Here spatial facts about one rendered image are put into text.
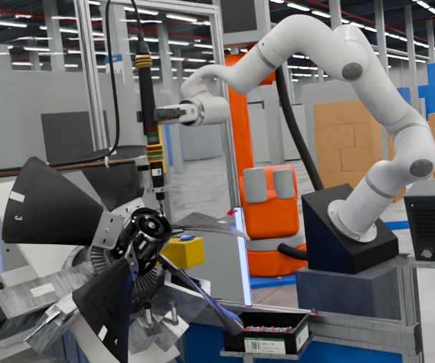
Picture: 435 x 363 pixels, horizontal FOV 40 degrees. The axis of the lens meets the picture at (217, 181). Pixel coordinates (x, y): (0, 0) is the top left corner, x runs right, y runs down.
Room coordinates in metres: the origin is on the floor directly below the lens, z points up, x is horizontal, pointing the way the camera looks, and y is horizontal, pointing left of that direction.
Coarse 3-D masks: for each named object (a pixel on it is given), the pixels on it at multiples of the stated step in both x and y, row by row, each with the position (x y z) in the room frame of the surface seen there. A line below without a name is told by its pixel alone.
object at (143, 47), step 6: (138, 36) 1.65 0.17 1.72; (138, 42) 1.64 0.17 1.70; (144, 42) 1.64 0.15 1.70; (138, 48) 1.64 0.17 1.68; (144, 48) 1.64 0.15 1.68; (138, 54) 1.67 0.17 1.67; (144, 54) 1.67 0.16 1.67; (150, 162) 1.64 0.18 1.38; (156, 162) 1.64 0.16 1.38; (162, 162) 1.65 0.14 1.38; (156, 168) 1.64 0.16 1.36; (162, 168) 1.65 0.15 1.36; (156, 174) 1.64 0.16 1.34; (162, 174) 1.64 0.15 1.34; (156, 180) 1.64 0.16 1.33; (162, 180) 1.64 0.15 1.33; (156, 186) 1.64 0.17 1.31; (162, 186) 1.64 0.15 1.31; (156, 192) 1.64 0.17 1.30; (162, 192) 1.64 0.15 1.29; (156, 198) 1.65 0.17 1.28; (162, 198) 1.64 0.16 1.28
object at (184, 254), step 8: (176, 240) 2.11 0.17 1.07; (192, 240) 2.07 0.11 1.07; (200, 240) 2.10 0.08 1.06; (168, 248) 2.08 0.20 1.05; (176, 248) 2.05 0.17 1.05; (184, 248) 2.03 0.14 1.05; (192, 248) 2.06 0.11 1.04; (200, 248) 2.09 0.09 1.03; (168, 256) 2.08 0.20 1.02; (176, 256) 2.06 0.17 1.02; (184, 256) 2.03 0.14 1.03; (192, 256) 2.06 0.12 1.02; (200, 256) 2.09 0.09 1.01; (160, 264) 2.11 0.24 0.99; (176, 264) 2.06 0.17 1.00; (184, 264) 2.04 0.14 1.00; (192, 264) 2.05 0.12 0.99
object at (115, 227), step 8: (104, 216) 1.54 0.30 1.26; (112, 216) 1.54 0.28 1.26; (120, 216) 1.55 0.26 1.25; (104, 224) 1.54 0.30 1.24; (112, 224) 1.54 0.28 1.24; (120, 224) 1.55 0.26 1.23; (96, 232) 1.53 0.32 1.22; (104, 232) 1.54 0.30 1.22; (112, 232) 1.54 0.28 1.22; (96, 240) 1.53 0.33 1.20; (112, 240) 1.54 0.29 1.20; (112, 248) 1.54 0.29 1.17
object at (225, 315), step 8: (176, 272) 1.58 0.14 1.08; (184, 272) 1.53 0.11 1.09; (184, 280) 1.59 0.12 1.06; (200, 288) 1.52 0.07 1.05; (208, 296) 1.51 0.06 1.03; (216, 304) 1.50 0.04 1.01; (216, 312) 1.44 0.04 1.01; (224, 312) 1.50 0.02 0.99; (224, 320) 1.44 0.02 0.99; (232, 320) 1.50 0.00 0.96; (240, 320) 1.59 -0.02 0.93; (232, 328) 1.44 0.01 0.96; (240, 328) 1.49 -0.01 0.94
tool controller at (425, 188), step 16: (416, 192) 1.52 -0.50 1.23; (432, 192) 1.49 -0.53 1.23; (416, 208) 1.51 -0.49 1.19; (432, 208) 1.48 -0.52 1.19; (416, 224) 1.52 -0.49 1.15; (432, 224) 1.49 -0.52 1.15; (416, 240) 1.53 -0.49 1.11; (432, 240) 1.51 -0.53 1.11; (416, 256) 1.55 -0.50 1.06; (432, 256) 1.52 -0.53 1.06
